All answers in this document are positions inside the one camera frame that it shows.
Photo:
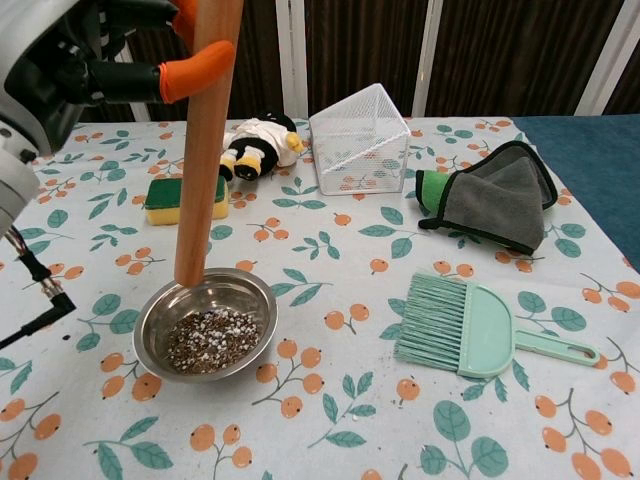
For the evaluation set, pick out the wooden rolling pin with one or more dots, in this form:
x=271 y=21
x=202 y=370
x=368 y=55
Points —
x=200 y=200

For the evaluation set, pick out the green object under cloth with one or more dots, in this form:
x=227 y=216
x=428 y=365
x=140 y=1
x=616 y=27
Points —
x=431 y=187

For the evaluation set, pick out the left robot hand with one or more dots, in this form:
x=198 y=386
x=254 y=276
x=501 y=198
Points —
x=115 y=80

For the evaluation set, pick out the mint green hand brush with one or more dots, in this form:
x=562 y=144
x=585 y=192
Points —
x=485 y=325

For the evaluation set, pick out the brown soil with white perlite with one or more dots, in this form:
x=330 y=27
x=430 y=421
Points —
x=210 y=342

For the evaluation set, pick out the floral tablecloth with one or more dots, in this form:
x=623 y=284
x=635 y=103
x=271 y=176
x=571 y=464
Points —
x=320 y=250

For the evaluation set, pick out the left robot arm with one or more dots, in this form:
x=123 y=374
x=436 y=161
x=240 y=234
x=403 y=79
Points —
x=10 y=190

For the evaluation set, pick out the green yellow sponge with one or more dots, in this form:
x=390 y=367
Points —
x=162 y=200

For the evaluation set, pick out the stainless steel bowl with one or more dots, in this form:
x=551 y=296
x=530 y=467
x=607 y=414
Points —
x=225 y=295

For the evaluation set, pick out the grey cloth black trim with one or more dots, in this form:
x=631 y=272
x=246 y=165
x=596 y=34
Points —
x=495 y=205

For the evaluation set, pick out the black white plush doll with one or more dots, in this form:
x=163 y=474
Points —
x=260 y=145

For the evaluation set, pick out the white partition frame post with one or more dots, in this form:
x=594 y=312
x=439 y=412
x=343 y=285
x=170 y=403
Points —
x=291 y=60
x=602 y=60
x=426 y=60
x=139 y=112

